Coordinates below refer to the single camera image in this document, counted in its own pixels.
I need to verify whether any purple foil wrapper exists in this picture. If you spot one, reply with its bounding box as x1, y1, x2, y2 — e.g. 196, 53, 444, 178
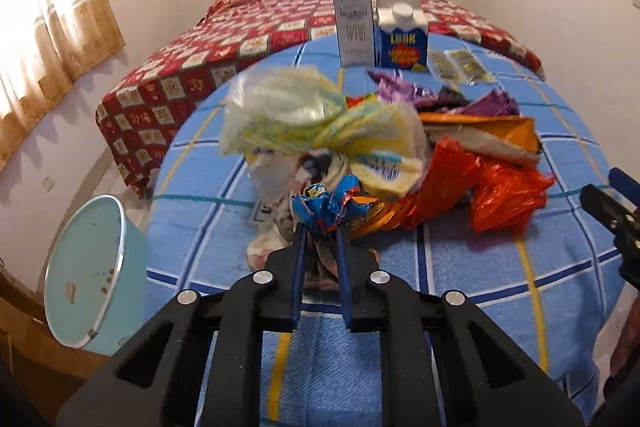
367, 69, 523, 118

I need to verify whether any red-orange foil wrapper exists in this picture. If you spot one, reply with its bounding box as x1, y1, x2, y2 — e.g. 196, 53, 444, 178
350, 139, 556, 238

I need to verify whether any blue milk carton white cap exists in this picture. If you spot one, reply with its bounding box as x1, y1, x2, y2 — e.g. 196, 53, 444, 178
375, 0, 429, 72

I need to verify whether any orange snack packet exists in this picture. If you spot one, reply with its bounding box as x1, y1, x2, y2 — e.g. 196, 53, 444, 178
420, 114, 543, 168

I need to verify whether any yellow plastic wrapper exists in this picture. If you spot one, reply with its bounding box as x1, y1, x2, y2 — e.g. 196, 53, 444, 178
218, 67, 431, 200

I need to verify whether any brown wooden furniture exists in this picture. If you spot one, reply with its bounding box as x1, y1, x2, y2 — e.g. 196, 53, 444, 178
0, 297, 108, 408

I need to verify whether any clear sachet gold print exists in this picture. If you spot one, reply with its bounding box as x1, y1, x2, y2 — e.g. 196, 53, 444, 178
427, 49, 463, 80
447, 48, 493, 85

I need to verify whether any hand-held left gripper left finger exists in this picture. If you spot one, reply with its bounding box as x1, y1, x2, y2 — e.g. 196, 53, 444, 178
56, 227, 311, 427

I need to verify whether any light blue bin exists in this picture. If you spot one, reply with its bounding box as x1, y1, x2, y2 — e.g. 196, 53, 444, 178
42, 195, 151, 358

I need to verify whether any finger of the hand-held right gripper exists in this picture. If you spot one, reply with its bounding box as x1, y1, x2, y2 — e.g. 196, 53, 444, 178
581, 184, 640, 248
609, 168, 640, 202

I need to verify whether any blue snack wrapper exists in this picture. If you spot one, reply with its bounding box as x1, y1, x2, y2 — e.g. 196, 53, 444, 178
291, 176, 381, 235

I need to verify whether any bed with red quilt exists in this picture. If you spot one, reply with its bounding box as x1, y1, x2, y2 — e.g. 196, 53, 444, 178
95, 0, 546, 200

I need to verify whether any blue checked blanket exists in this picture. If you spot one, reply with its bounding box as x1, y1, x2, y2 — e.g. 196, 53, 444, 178
145, 32, 626, 427

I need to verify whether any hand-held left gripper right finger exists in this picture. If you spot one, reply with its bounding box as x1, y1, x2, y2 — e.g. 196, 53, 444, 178
335, 227, 586, 427

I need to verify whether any beige side window curtain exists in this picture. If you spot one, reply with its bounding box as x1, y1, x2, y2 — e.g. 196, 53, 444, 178
0, 0, 126, 170

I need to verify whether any white plastic bag red print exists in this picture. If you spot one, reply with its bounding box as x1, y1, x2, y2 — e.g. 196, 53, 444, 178
245, 157, 346, 288

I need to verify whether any grey tall carton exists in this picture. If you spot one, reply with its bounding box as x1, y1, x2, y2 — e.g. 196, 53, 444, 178
332, 0, 375, 68

